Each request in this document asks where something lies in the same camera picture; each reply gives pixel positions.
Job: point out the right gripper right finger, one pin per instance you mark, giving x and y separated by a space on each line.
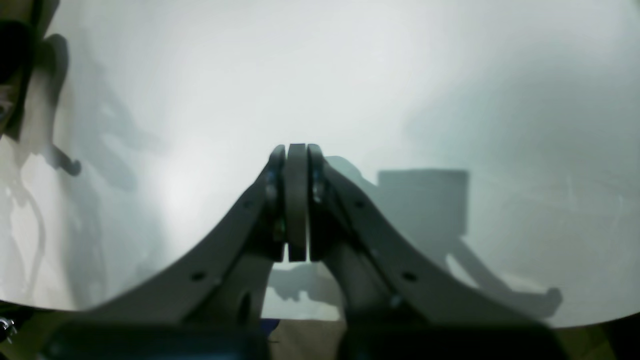
399 305

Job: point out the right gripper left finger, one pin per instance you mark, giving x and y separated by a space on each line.
208 304

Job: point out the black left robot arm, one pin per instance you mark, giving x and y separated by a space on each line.
23 25

